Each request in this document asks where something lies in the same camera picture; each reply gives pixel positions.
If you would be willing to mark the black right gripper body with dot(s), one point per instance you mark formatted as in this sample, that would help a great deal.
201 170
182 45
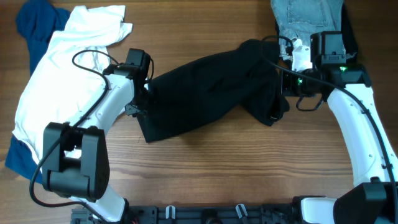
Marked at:
286 84

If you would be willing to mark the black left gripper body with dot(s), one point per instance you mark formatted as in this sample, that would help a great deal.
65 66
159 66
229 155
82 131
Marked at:
141 104

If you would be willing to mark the black t-shirt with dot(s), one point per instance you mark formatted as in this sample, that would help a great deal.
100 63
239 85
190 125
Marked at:
204 90

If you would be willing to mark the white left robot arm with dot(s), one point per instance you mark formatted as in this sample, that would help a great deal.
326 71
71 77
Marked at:
75 162

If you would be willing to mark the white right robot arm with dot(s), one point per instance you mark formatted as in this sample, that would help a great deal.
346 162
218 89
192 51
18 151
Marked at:
347 91

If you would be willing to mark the light blue jeans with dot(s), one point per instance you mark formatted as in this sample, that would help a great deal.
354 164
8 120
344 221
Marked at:
308 21

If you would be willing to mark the white t-shirt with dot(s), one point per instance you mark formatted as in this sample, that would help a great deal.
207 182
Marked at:
66 82

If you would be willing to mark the black folded garment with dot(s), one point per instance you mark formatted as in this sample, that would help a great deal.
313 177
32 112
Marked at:
349 34

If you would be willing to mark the blue t-shirt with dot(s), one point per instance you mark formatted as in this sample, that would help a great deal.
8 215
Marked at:
36 21

